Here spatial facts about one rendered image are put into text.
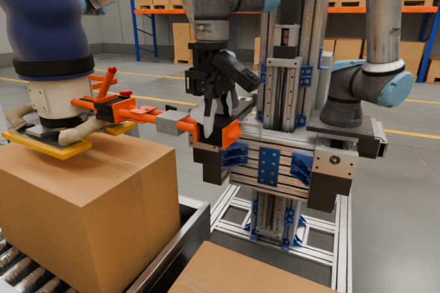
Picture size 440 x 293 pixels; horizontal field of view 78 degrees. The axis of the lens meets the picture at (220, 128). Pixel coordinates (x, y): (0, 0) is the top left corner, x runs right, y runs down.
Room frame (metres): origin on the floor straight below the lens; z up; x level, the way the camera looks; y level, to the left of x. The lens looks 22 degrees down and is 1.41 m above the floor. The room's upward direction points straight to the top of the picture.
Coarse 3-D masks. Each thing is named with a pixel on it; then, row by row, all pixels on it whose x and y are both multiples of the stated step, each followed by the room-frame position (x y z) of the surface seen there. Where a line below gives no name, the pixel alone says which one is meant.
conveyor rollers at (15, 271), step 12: (180, 216) 1.04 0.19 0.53; (0, 228) 0.94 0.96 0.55; (0, 252) 0.83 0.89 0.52; (12, 252) 0.81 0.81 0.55; (0, 264) 0.76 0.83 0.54; (24, 264) 0.76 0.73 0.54; (36, 264) 0.78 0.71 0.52; (0, 276) 0.70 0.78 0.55; (12, 276) 0.71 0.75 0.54; (36, 276) 0.71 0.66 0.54; (24, 288) 0.67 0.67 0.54; (48, 288) 0.66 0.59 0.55; (60, 288) 0.68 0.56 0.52; (72, 288) 0.66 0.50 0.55
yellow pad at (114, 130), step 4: (108, 124) 0.91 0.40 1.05; (112, 124) 0.91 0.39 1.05; (116, 124) 0.91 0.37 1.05; (120, 124) 0.92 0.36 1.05; (124, 124) 0.93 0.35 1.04; (128, 124) 0.93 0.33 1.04; (132, 124) 0.93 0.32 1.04; (108, 128) 0.89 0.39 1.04; (112, 128) 0.89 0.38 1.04; (116, 128) 0.89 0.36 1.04; (120, 128) 0.89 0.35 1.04; (124, 128) 0.90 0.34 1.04; (128, 128) 0.91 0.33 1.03; (132, 128) 0.93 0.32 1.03; (104, 132) 0.89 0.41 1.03; (108, 132) 0.88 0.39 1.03; (112, 132) 0.87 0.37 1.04; (116, 132) 0.87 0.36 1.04; (120, 132) 0.88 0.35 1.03
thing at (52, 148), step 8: (24, 128) 0.88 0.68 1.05; (8, 136) 0.84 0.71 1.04; (16, 136) 0.82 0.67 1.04; (24, 136) 0.81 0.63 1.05; (32, 136) 0.81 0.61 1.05; (48, 136) 0.81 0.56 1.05; (56, 136) 0.78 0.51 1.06; (24, 144) 0.79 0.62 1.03; (32, 144) 0.77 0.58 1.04; (40, 144) 0.76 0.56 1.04; (48, 144) 0.75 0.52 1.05; (56, 144) 0.75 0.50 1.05; (72, 144) 0.75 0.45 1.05; (80, 144) 0.76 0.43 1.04; (88, 144) 0.77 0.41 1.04; (48, 152) 0.73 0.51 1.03; (56, 152) 0.71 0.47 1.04; (64, 152) 0.71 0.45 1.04; (72, 152) 0.72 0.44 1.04
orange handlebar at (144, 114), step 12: (96, 84) 1.06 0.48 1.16; (84, 96) 0.87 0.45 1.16; (132, 108) 0.76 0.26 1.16; (144, 108) 0.74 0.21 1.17; (156, 108) 0.74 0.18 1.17; (132, 120) 0.71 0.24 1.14; (144, 120) 0.69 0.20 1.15; (192, 120) 0.66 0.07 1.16; (192, 132) 0.62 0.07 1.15; (240, 132) 0.59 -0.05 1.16
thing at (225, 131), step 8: (216, 120) 0.61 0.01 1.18; (224, 120) 0.61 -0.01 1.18; (232, 120) 0.61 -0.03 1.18; (200, 128) 0.60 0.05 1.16; (216, 128) 0.57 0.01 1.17; (224, 128) 0.56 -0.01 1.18; (232, 128) 0.59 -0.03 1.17; (200, 136) 0.60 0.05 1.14; (216, 136) 0.58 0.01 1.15; (224, 136) 0.56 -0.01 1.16; (208, 144) 0.58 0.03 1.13; (216, 144) 0.57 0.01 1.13; (224, 144) 0.56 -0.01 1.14
